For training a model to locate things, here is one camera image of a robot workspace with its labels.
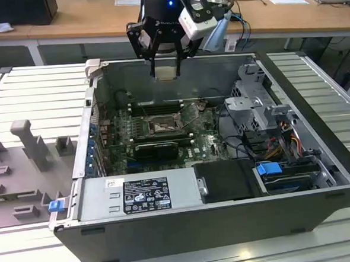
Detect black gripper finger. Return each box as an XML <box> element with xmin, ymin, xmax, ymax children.
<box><xmin>126</xmin><ymin>20</ymin><xmax>164</xmax><ymax>80</ymax></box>
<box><xmin>173</xmin><ymin>31</ymin><xmax>203</xmax><ymax>78</ymax></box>

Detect CPU with silver lid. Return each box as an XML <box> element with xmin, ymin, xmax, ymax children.
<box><xmin>154</xmin><ymin>65</ymin><xmax>178</xmax><ymax>81</ymax></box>

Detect metal socket cover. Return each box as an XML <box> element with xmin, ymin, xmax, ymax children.
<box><xmin>179</xmin><ymin>103</ymin><xmax>207</xmax><ymax>130</ymax></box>

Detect black RAM slot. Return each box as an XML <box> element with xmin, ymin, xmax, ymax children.
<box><xmin>132</xmin><ymin>129</ymin><xmax>190</xmax><ymax>137</ymax></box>
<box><xmin>132</xmin><ymin>132</ymin><xmax>193</xmax><ymax>140</ymax></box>
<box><xmin>131</xmin><ymin>102</ymin><xmax>184</xmax><ymax>110</ymax></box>
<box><xmin>131</xmin><ymin>108</ymin><xmax>184</xmax><ymax>116</ymax></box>
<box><xmin>131</xmin><ymin>105</ymin><xmax>184</xmax><ymax>113</ymax></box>
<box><xmin>131</xmin><ymin>98</ymin><xmax>183</xmax><ymax>106</ymax></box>
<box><xmin>133</xmin><ymin>134</ymin><xmax>194</xmax><ymax>142</ymax></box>

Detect thin metal locking lever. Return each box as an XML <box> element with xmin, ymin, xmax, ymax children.
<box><xmin>139</xmin><ymin>101</ymin><xmax>153</xmax><ymax>131</ymax></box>

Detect metal CPU socket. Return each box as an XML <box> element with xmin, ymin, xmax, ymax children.
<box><xmin>142</xmin><ymin>111</ymin><xmax>184</xmax><ymax>136</ymax></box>

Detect blue expansion slot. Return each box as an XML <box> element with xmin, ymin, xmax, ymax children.
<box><xmin>126</xmin><ymin>158</ymin><xmax>156</xmax><ymax>168</ymax></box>

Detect wooden desk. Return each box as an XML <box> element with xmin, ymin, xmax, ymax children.
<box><xmin>0</xmin><ymin>0</ymin><xmax>350</xmax><ymax>59</ymax></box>

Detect silver disk bay cage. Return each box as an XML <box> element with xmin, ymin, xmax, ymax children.
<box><xmin>221</xmin><ymin>59</ymin><xmax>301</xmax><ymax>140</ymax></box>

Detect green RAM stick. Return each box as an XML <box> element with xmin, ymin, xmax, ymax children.
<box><xmin>134</xmin><ymin>136</ymin><xmax>196</xmax><ymax>149</ymax></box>

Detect green motherboard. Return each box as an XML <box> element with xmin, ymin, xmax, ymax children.
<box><xmin>97</xmin><ymin>99</ymin><xmax>240</xmax><ymax>177</ymax></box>

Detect black graphics card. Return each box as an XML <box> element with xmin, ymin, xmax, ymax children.
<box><xmin>133</xmin><ymin>140</ymin><xmax>180</xmax><ymax>162</ymax></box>

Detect white paper sheet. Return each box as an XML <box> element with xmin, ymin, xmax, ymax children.
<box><xmin>268</xmin><ymin>0</ymin><xmax>310</xmax><ymax>8</ymax></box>

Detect black monitor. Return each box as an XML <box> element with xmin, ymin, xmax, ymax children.
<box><xmin>0</xmin><ymin>0</ymin><xmax>60</xmax><ymax>29</ymax></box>

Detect black drive bay box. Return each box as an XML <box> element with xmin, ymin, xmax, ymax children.
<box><xmin>192</xmin><ymin>158</ymin><xmax>265</xmax><ymax>204</ymax></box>

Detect blue disk carrier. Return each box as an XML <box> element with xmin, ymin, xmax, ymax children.
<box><xmin>255</xmin><ymin>161</ymin><xmax>283</xmax><ymax>179</ymax></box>

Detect hard disk drive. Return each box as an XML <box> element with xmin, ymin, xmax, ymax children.
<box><xmin>262</xmin><ymin>170</ymin><xmax>314</xmax><ymax>193</ymax></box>

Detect grey power supply unit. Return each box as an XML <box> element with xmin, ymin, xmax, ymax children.
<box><xmin>63</xmin><ymin>170</ymin><xmax>205</xmax><ymax>223</ymax></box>

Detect grey parts rack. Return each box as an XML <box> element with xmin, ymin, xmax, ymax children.
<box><xmin>0</xmin><ymin>116</ymin><xmax>84</xmax><ymax>229</ymax></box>

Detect black open PC case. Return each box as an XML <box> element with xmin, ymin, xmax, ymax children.
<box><xmin>39</xmin><ymin>44</ymin><xmax>350</xmax><ymax>262</ymax></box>

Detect blue case latch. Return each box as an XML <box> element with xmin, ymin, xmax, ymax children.
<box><xmin>48</xmin><ymin>199</ymin><xmax>65</xmax><ymax>213</ymax></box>

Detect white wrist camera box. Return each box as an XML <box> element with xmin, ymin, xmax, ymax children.
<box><xmin>177</xmin><ymin>0</ymin><xmax>219</xmax><ymax>41</ymax></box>

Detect pale grey case handle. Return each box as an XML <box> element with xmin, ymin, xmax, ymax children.
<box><xmin>84</xmin><ymin>58</ymin><xmax>104</xmax><ymax>84</ymax></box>

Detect blue cable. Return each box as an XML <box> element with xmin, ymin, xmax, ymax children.
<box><xmin>230</xmin><ymin>10</ymin><xmax>253</xmax><ymax>42</ymax></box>

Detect orange and yellow wires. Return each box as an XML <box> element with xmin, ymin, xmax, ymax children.
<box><xmin>263</xmin><ymin>129</ymin><xmax>304</xmax><ymax>159</ymax></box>

